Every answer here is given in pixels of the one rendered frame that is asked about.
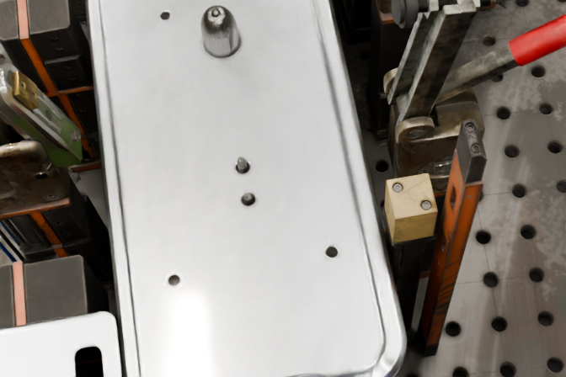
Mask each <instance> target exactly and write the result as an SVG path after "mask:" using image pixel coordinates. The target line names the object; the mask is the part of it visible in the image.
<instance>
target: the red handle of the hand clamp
mask: <svg viewBox="0 0 566 377"><path fill-rule="evenodd" d="M564 47H566V14H564V15H562V16H560V17H558V18H556V19H553V20H551V21H549V22H547V23H545V24H543V25H541V26H539V27H537V28H535V29H532V30H530V31H528V32H526V33H524V34H523V35H520V36H518V37H516V38H514V39H512V40H510V41H509V44H507V45H504V46H502V47H500V48H499V49H497V50H494V51H492V52H490V53H488V54H486V55H484V56H481V57H479V58H478V59H476V60H474V61H471V62H468V63H467V64H465V65H463V66H460V67H458V68H457V69H455V70H453V71H451V72H449V73H448V76H447V78H446V80H445V82H444V85H443V87H442V89H441V91H440V94H439V96H438V98H437V100H436V101H435V104H438V103H440V102H442V101H444V100H446V99H448V98H451V97H453V96H455V95H457V94H459V93H462V92H464V91H466V90H468V89H469V88H472V87H475V86H477V85H478V84H480V83H482V82H485V81H488V80H489V79H491V78H493V77H496V76H498V75H500V74H502V73H504V72H507V71H508V70H511V69H513V68H515V67H517V66H525V65H527V64H529V63H532V62H534V61H536V60H538V59H540V58H543V57H544V56H547V55H549V54H551V53H553V52H555V51H557V50H560V49H562V48H564ZM408 92H409V90H405V91H402V92H401V93H400V96H398V97H397V100H396V101H397V105H398V111H399V112H400V113H401V111H402V108H403V105H404V103H405V100H406V98H407V96H408Z"/></svg>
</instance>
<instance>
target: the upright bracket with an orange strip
mask: <svg viewBox="0 0 566 377"><path fill-rule="evenodd" d="M487 160H488V159H487V157H486V153H485V150H484V147H483V142H482V138H481V135H480V132H479V128H478V124H477V123H476V122H475V121H474V120H473V119H467V120H463V121H462V122H461V127H460V131H459V136H458V140H457V147H456V149H455V151H454V156H453V160H452V165H451V172H450V177H449V180H448V184H447V189H446V197H445V201H444V205H443V210H442V214H441V222H440V226H439V230H438V234H437V238H436V243H435V250H434V255H433V259H432V264H431V268H430V275H429V279H428V284H427V288H426V292H425V297H424V304H423V309H422V313H421V317H420V319H419V327H418V334H419V341H420V345H421V349H422V353H423V356H424V358H425V357H429V356H435V355H436V353H437V349H438V347H439V341H440V339H441V334H442V330H443V327H444V324H445V320H446V315H447V312H448V309H449V306H450V303H451V297H452V294H453V291H454V288H455V285H456V281H457V276H458V273H459V270H460V267H461V264H462V258H463V255H464V252H465V249H466V245H467V240H468V237H469V234H470V230H471V228H472V224H473V219H474V216H475V213H476V209H477V207H478V201H479V198H480V194H481V192H482V188H483V173H484V169H485V167H486V163H487Z"/></svg>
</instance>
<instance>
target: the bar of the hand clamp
mask: <svg viewBox="0 0 566 377"><path fill-rule="evenodd" d="M490 3H491V0H392V16H393V20H394V22H395V24H398V26H399V27H400V28H401V29H406V28H412V27H413V25H414V27H413V29H412V32H411V35H410V36H409V39H408V43H407V45H406V48H405V51H404V53H403V57H402V60H401V61H400V64H399V67H398V70H397V73H396V76H395V78H394V80H393V83H392V86H391V89H390V92H389V94H388V96H387V101H388V104H389V105H395V104H397V101H396V100H397V97H398V96H400V93H401V92H402V91H405V90H409V92H408V96H407V98H406V100H405V103H404V105H403V108H402V111H401V113H400V115H399V117H398V121H397V123H396V125H395V128H394V129H395V130H396V126H397V125H398V124H399V123H400V122H402V121H404V120H406V119H411V118H415V117H421V116H425V117H429V116H430V113H431V111H432V109H433V107H434V105H435V101H436V100H437V98H438V96H439V94H440V91H441V89H442V87H443V85H444V82H445V80H446V78H447V76H448V73H449V71H450V70H451V67H452V64H453V62H454V60H455V59H456V56H457V53H458V51H459V50H460V47H461V45H462V42H463V41H464V38H465V36H466V34H467V32H468V29H469V27H470V25H471V23H472V21H473V18H474V16H475V15H476V14H477V13H478V10H479V9H480V8H484V7H489V6H490Z"/></svg>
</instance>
